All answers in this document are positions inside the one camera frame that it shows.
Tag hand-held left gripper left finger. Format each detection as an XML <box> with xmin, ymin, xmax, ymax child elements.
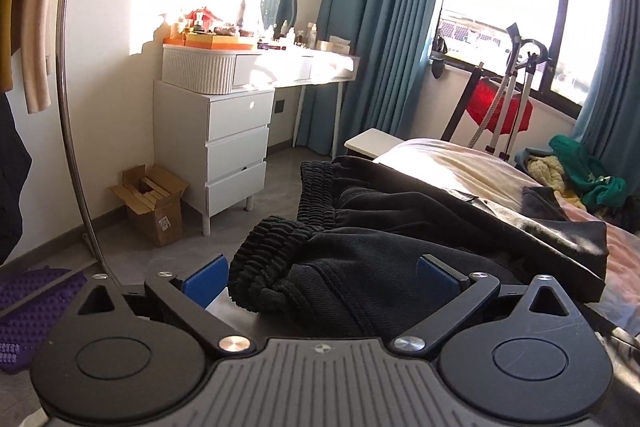
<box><xmin>75</xmin><ymin>255</ymin><xmax>254</xmax><ymax>358</ymax></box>

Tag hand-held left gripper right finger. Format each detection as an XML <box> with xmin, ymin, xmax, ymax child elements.
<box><xmin>391</xmin><ymin>254</ymin><xmax>576</xmax><ymax>358</ymax></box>

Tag black pants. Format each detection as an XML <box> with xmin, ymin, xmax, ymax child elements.
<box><xmin>227</xmin><ymin>155</ymin><xmax>609</xmax><ymax>340</ymax></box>

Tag metal clothes rack pole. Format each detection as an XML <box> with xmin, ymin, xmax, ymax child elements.
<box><xmin>54</xmin><ymin>0</ymin><xmax>121</xmax><ymax>283</ymax></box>

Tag open cardboard box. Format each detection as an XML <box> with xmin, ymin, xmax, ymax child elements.
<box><xmin>110</xmin><ymin>164</ymin><xmax>190</xmax><ymax>248</ymax></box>

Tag bed with cream sheet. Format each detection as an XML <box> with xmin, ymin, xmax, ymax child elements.
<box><xmin>372</xmin><ymin>137</ymin><xmax>640</xmax><ymax>360</ymax></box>

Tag dark grey cloth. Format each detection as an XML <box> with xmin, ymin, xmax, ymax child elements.
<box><xmin>521</xmin><ymin>186</ymin><xmax>571</xmax><ymax>223</ymax></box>

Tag white chest of drawers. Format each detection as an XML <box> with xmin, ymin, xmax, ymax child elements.
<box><xmin>152</xmin><ymin>79</ymin><xmax>276</xmax><ymax>237</ymax></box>

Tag white stool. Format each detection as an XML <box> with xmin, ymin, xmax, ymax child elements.
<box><xmin>345</xmin><ymin>128</ymin><xmax>406</xmax><ymax>158</ymax></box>

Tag pale yellow fluffy garment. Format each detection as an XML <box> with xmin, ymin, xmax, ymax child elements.
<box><xmin>529</xmin><ymin>154</ymin><xmax>568</xmax><ymax>196</ymax></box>

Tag purple studded mat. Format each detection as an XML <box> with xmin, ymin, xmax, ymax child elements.
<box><xmin>0</xmin><ymin>267</ymin><xmax>88</xmax><ymax>375</ymax></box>

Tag black slanted bar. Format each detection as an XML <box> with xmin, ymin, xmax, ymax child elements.
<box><xmin>440</xmin><ymin>62</ymin><xmax>486</xmax><ymax>142</ymax></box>

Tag green garment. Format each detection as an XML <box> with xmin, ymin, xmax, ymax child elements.
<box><xmin>549</xmin><ymin>134</ymin><xmax>628</xmax><ymax>210</ymax></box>

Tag garment steamer stand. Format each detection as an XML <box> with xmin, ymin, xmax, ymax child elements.
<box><xmin>467</xmin><ymin>23</ymin><xmax>553</xmax><ymax>162</ymax></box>

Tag black hanging brush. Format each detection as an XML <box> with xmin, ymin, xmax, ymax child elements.
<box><xmin>429</xmin><ymin>34</ymin><xmax>447</xmax><ymax>80</ymax></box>

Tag white ribbed storage box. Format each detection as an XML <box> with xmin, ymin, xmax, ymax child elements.
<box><xmin>161</xmin><ymin>44</ymin><xmax>261</xmax><ymax>96</ymax></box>

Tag black hanging garment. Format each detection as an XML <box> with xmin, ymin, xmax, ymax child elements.
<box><xmin>0</xmin><ymin>94</ymin><xmax>33</xmax><ymax>265</ymax></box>

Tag white dressing table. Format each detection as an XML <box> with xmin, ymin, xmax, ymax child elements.
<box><xmin>247</xmin><ymin>49</ymin><xmax>362</xmax><ymax>158</ymax></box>

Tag orange flat box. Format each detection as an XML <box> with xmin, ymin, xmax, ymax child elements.
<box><xmin>164</xmin><ymin>33</ymin><xmax>256</xmax><ymax>52</ymax></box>

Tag teal curtain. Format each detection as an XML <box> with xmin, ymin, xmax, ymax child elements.
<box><xmin>570</xmin><ymin>0</ymin><xmax>640</xmax><ymax>158</ymax></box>
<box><xmin>302</xmin><ymin>0</ymin><xmax>461</xmax><ymax>158</ymax></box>

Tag beige tissue box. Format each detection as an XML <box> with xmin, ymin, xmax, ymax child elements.
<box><xmin>316</xmin><ymin>36</ymin><xmax>352</xmax><ymax>55</ymax></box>

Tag beige hanging garment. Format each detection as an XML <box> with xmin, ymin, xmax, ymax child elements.
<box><xmin>20</xmin><ymin>0</ymin><xmax>68</xmax><ymax>114</ymax></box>

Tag mustard hanging garment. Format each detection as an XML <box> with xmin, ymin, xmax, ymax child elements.
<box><xmin>0</xmin><ymin>0</ymin><xmax>31</xmax><ymax>94</ymax></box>

